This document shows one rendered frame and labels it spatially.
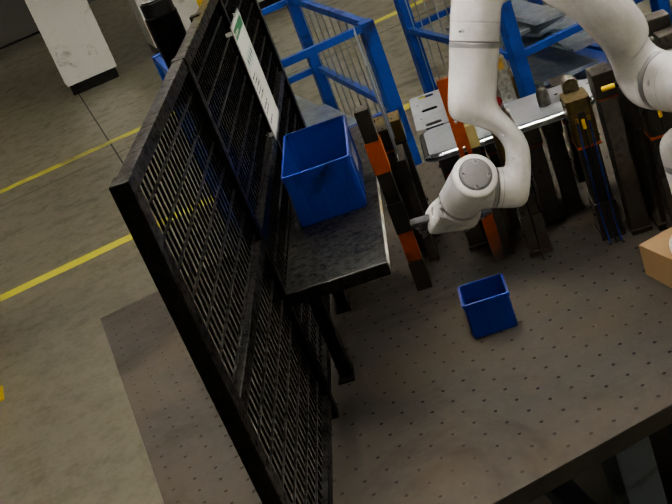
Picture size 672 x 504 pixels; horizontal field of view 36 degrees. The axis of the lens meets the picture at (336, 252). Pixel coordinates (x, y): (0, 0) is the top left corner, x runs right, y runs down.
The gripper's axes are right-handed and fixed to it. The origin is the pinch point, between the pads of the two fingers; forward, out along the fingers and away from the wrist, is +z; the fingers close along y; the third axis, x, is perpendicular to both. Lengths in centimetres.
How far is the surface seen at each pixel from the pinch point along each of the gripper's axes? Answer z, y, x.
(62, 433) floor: 221, -116, 2
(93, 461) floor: 195, -102, -14
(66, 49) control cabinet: 693, -144, 418
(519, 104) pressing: 39, 36, 40
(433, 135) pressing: 45, 13, 37
